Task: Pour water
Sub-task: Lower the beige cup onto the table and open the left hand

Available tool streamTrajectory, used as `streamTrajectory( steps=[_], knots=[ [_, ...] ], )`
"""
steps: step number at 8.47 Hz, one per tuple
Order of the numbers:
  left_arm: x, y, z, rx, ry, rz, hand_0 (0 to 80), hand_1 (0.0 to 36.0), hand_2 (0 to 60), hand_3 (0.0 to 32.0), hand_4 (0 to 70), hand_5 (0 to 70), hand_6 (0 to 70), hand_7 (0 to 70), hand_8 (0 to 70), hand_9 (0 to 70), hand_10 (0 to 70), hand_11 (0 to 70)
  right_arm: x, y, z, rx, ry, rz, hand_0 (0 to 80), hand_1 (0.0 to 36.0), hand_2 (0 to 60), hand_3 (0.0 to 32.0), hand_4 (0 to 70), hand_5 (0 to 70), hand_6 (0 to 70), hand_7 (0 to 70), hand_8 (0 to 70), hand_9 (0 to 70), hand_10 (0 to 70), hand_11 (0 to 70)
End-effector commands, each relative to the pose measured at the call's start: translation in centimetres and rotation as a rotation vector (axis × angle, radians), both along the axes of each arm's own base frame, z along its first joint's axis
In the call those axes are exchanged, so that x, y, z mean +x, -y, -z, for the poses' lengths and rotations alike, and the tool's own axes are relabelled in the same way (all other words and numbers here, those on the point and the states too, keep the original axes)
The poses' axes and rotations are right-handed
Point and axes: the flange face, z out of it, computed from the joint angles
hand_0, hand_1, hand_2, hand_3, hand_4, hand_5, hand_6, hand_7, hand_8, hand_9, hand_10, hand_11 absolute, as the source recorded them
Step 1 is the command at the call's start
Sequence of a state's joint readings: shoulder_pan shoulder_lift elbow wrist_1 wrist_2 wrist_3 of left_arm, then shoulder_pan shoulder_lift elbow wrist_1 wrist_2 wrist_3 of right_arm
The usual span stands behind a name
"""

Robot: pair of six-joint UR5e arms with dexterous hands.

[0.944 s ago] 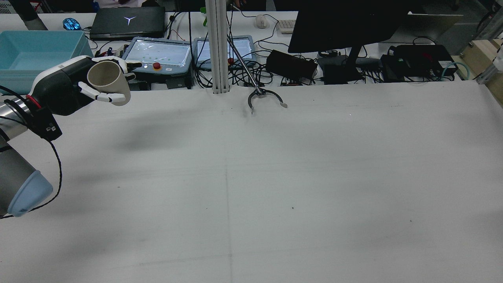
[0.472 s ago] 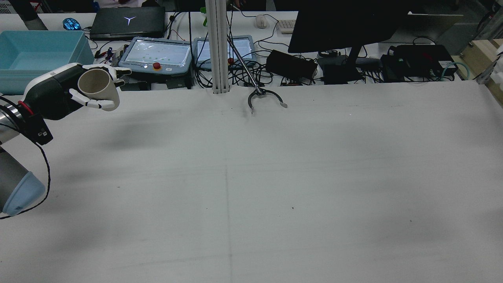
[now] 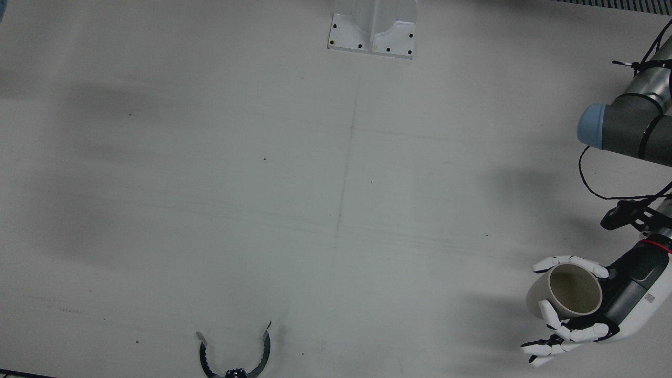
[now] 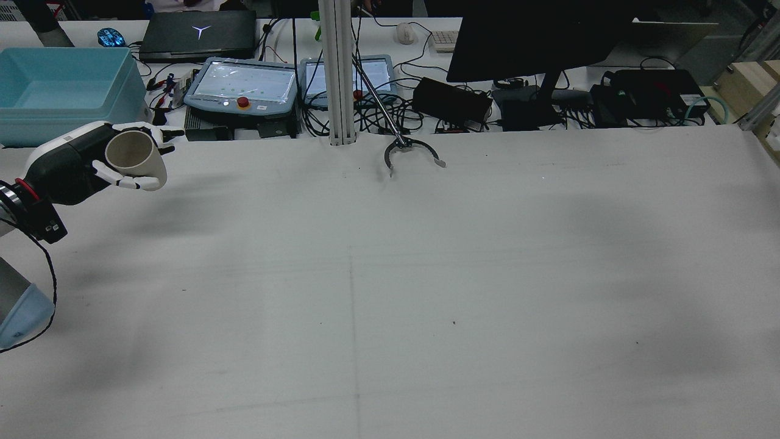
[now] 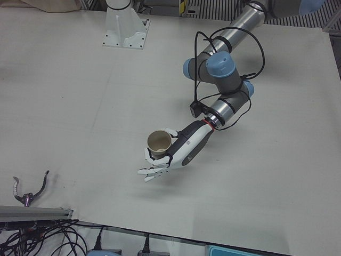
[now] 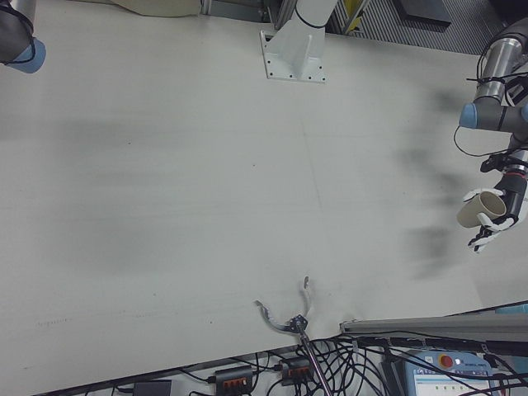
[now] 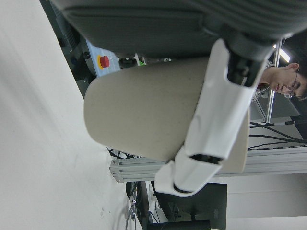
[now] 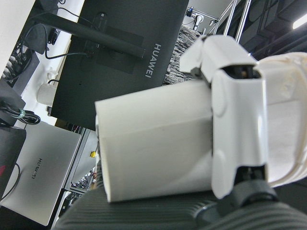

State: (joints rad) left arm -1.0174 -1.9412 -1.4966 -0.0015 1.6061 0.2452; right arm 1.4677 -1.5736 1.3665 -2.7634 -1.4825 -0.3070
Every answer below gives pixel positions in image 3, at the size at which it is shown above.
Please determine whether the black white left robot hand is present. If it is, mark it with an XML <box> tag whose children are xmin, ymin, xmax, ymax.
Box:
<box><xmin>521</xmin><ymin>239</ymin><xmax>672</xmax><ymax>368</ymax></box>

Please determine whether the beige paper cup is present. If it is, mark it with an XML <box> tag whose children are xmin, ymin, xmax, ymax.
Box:
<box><xmin>527</xmin><ymin>264</ymin><xmax>603</xmax><ymax>321</ymax></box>

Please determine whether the grey ribbed vent strip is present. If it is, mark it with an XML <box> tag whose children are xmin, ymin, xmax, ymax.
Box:
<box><xmin>551</xmin><ymin>0</ymin><xmax>672</xmax><ymax>14</ymax></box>

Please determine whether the metal claw grabber tool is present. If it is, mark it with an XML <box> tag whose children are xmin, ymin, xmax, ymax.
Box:
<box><xmin>196</xmin><ymin>321</ymin><xmax>272</xmax><ymax>378</ymax></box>

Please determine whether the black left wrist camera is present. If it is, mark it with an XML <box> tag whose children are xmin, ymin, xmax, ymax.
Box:
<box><xmin>601</xmin><ymin>199</ymin><xmax>661</xmax><ymax>233</ymax></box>

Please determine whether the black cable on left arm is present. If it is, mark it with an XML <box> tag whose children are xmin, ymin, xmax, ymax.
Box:
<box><xmin>579</xmin><ymin>21</ymin><xmax>672</xmax><ymax>201</ymax></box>

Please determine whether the white metal mounting pedestal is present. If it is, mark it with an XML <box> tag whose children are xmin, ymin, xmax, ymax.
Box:
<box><xmin>328</xmin><ymin>0</ymin><xmax>419</xmax><ymax>59</ymax></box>

